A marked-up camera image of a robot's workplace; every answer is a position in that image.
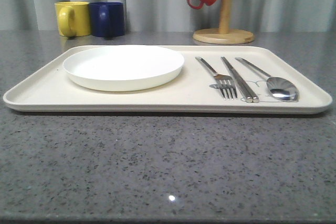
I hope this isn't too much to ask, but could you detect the white round plate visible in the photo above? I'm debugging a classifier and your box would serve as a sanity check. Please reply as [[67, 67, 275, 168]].
[[63, 45, 185, 92]]

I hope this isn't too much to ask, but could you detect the silver metal fork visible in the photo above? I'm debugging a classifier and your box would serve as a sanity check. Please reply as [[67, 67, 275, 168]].
[[195, 57, 237, 100]]

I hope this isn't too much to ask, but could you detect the silver metal spoon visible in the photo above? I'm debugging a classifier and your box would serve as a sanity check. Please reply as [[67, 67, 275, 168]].
[[235, 57, 299, 102]]

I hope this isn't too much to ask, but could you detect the wooden mug tree stand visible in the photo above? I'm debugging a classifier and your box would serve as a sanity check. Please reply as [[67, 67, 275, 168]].
[[193, 0, 255, 45]]

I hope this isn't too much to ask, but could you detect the dark blue mug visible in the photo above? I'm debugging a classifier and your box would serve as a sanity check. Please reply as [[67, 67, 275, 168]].
[[89, 2, 125, 37]]

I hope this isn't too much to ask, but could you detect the cream rabbit serving tray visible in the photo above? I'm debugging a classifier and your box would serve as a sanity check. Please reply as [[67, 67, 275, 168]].
[[3, 45, 332, 114]]

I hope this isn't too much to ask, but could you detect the yellow mug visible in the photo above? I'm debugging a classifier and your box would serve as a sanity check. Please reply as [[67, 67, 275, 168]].
[[55, 2, 91, 37]]

